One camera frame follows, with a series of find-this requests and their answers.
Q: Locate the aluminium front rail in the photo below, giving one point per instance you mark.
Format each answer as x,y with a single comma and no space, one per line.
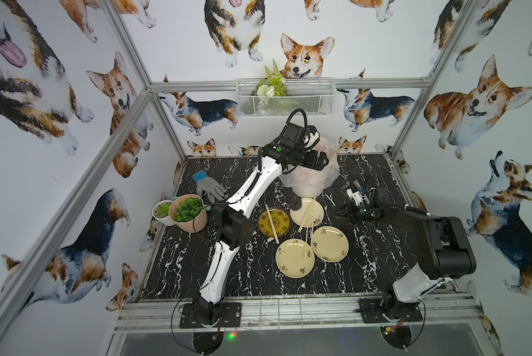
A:
294,312

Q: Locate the cream plate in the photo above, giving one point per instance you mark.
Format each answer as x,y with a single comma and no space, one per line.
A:
294,258
298,210
330,244

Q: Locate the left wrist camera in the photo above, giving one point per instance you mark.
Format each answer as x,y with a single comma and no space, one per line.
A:
311,137

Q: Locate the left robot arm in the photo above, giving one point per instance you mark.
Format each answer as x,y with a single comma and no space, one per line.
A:
293,148

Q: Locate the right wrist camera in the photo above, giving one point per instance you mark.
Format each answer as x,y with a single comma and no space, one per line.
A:
357,197

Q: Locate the artificial fern with flower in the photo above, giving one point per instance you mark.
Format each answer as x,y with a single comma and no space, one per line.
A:
273,85

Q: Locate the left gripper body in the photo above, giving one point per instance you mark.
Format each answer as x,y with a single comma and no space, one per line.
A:
317,160

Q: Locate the cream plate back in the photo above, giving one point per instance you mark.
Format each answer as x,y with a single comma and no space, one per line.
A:
298,210

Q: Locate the white wire wall basket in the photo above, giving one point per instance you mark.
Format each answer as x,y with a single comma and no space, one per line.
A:
315,97

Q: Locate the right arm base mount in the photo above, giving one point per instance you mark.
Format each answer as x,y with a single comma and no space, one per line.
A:
376,310

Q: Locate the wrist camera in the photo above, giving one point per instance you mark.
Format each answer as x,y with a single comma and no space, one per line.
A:
311,137
357,197

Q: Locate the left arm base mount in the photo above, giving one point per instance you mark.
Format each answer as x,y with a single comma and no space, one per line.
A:
198,316

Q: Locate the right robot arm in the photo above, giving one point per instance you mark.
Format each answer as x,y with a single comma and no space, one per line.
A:
441,245

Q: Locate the white pot green plant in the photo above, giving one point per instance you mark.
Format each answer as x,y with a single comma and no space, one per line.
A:
161,212

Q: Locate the bare wooden chopsticks pair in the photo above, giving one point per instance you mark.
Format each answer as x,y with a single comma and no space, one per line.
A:
271,224

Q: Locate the dark yellow patterned plate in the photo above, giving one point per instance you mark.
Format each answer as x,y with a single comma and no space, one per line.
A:
281,220

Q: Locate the grey blue work glove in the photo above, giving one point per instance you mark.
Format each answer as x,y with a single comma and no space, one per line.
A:
208,187

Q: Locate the cream plate front right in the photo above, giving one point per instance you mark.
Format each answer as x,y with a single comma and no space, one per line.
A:
330,244

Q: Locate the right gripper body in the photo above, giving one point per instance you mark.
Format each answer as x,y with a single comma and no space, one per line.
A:
360,213

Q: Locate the clear plastic bin liner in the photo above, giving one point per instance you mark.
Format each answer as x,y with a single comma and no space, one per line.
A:
330,171

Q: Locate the brown pot green plant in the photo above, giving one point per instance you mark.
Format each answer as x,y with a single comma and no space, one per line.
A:
188,212

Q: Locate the cream plate front left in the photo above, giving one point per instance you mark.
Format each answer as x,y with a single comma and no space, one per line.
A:
294,258

